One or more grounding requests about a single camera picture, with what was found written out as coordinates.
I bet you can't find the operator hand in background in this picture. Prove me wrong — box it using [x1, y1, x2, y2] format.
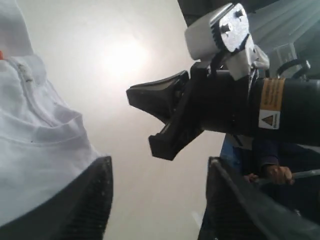
[242, 164, 295, 185]

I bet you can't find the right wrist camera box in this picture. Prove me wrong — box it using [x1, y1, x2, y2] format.
[184, 3, 270, 81]

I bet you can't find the dark blue cloth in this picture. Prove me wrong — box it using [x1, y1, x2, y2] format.
[219, 133, 320, 175]

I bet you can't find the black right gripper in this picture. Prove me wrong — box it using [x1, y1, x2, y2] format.
[126, 63, 260, 161]

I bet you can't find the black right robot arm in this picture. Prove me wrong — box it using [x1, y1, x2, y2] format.
[126, 62, 320, 161]

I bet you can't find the white t-shirt red lettering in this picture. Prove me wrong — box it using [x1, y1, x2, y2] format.
[0, 0, 99, 225]

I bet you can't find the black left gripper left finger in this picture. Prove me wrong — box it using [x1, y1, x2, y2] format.
[0, 156, 112, 240]

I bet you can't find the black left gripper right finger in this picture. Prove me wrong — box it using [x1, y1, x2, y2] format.
[198, 156, 320, 240]

